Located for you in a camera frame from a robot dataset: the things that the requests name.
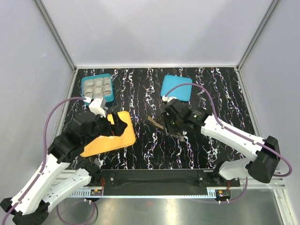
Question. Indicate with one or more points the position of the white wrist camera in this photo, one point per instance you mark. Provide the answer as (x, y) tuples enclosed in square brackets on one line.
[(166, 99), (96, 105)]

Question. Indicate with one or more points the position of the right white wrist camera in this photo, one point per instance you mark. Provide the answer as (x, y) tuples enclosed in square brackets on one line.
[(166, 99)]

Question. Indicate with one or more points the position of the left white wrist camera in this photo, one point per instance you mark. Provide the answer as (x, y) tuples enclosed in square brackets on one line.
[(96, 105)]

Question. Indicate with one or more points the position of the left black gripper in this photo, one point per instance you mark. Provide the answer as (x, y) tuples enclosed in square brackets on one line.
[(118, 128)]

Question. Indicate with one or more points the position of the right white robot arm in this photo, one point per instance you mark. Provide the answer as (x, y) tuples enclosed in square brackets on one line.
[(260, 155)]

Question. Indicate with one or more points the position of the aluminium frame rail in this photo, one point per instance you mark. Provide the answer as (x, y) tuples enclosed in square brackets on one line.
[(47, 19)]

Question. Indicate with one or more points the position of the yellow plastic tray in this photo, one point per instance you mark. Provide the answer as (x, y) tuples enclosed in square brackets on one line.
[(103, 144)]

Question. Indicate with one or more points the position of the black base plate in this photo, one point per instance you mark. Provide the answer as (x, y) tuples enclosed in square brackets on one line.
[(163, 182)]

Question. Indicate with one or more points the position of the teal chocolate box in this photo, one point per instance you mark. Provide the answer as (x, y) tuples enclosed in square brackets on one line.
[(98, 86)]

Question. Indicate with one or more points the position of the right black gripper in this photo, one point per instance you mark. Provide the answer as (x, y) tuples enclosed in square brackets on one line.
[(169, 130)]

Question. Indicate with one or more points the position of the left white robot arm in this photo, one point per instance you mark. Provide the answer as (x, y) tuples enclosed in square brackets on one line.
[(32, 205)]

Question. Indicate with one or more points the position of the metal tongs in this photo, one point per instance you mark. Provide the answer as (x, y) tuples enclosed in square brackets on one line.
[(157, 122)]

